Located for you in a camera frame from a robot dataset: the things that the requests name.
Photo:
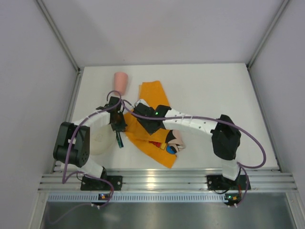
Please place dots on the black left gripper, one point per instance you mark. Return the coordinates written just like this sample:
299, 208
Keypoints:
118, 129

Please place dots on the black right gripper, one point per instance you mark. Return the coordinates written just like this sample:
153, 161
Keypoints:
137, 109

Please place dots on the orange cartoon mouse placemat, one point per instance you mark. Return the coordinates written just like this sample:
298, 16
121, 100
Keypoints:
163, 145

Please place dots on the cream round plate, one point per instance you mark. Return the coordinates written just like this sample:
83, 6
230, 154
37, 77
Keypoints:
101, 140

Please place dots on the blue metal spoon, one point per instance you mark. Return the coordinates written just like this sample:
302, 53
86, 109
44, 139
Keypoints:
121, 142

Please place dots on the pink plastic cup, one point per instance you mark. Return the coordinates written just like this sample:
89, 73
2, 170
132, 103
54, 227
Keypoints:
120, 82

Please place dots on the silver fork patterned handle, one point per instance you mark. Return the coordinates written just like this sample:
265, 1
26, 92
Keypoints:
118, 138

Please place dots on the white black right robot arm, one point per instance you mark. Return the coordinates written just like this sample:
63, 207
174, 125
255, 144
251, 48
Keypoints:
224, 137

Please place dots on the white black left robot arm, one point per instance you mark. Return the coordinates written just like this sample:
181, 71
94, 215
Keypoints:
72, 146

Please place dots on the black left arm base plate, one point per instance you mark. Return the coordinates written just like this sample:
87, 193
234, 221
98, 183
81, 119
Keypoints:
89, 184

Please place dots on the aluminium mounting rail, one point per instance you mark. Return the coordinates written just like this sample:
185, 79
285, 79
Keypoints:
159, 180

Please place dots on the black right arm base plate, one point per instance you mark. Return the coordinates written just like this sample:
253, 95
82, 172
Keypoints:
218, 183

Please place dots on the perforated grey cable duct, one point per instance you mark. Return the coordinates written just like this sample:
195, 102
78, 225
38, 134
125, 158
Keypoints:
126, 197

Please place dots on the left aluminium frame post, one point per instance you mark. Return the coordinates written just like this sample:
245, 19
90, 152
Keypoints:
55, 30

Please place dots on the aluminium frame post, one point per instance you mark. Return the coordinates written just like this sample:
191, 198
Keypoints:
268, 32
55, 30

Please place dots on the right aluminium frame post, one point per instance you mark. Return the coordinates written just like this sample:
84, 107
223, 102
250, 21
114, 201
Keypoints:
268, 32

